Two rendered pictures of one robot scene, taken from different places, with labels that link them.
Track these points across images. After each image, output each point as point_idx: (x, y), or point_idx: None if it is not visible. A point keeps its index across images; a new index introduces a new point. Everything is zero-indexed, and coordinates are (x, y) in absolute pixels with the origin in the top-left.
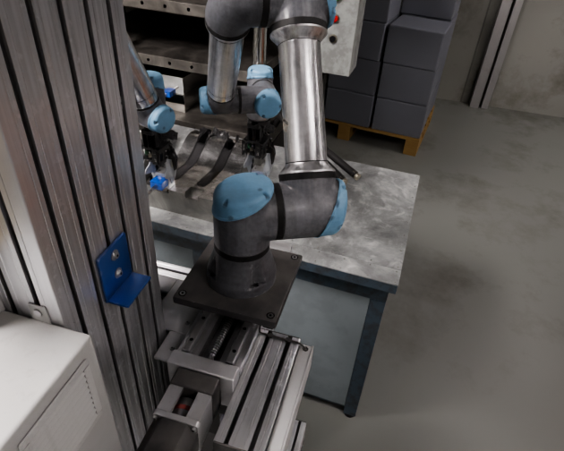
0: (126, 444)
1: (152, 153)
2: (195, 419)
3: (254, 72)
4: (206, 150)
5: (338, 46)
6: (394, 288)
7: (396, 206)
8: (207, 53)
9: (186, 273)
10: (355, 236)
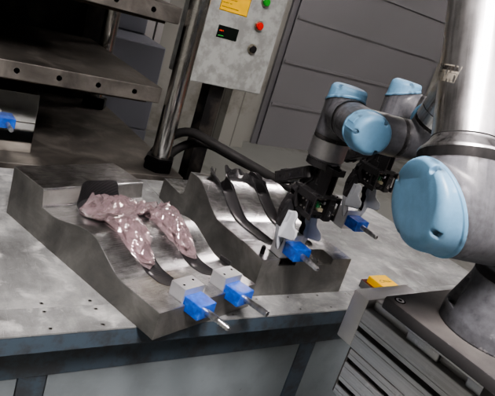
0: None
1: (330, 203)
2: None
3: (416, 86)
4: (242, 199)
5: (255, 59)
6: None
7: (390, 228)
8: (49, 56)
9: None
10: (424, 264)
